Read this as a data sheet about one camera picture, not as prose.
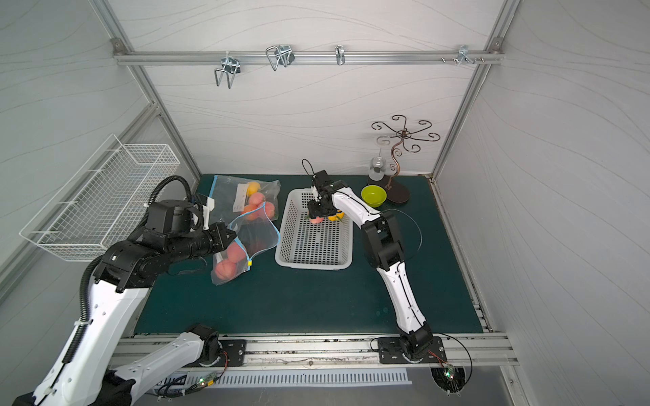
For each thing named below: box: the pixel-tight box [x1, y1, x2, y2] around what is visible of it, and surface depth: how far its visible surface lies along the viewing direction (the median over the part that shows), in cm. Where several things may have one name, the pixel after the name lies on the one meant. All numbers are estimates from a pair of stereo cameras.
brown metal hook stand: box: [367, 115, 441, 204], surface depth 97 cm
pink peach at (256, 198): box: [248, 192, 265, 206], surface depth 106 cm
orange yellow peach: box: [246, 181, 261, 198], surface depth 112 cm
